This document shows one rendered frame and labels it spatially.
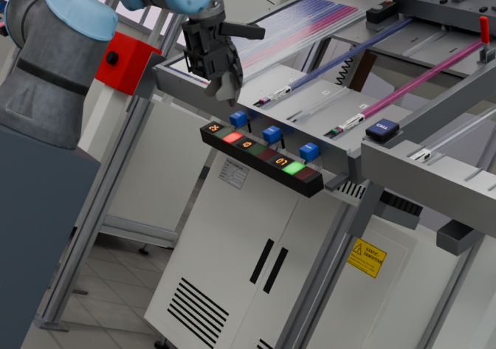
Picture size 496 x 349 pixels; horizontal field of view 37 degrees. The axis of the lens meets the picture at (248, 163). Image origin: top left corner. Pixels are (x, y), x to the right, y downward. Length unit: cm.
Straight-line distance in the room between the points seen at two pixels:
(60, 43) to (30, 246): 31
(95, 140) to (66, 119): 111
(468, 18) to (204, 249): 90
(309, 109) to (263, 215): 43
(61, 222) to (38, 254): 6
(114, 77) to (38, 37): 107
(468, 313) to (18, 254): 74
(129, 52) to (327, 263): 107
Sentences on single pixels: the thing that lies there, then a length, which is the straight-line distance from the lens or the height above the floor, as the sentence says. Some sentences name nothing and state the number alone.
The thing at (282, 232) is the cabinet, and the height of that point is 48.
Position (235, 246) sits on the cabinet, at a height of 38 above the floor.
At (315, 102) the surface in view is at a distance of 157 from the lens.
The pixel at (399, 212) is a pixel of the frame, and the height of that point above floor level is 65.
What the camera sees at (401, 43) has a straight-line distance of 179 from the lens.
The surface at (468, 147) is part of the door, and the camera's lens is 503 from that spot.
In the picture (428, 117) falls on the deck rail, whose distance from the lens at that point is 149.
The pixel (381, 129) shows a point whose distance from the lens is 136.
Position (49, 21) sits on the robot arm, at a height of 72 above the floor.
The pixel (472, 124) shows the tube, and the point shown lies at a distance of 130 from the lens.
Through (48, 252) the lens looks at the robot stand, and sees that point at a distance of 119.
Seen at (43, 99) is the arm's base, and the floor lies 61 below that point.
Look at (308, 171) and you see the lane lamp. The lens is 137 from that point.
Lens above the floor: 71
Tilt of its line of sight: 3 degrees down
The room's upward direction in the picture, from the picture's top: 24 degrees clockwise
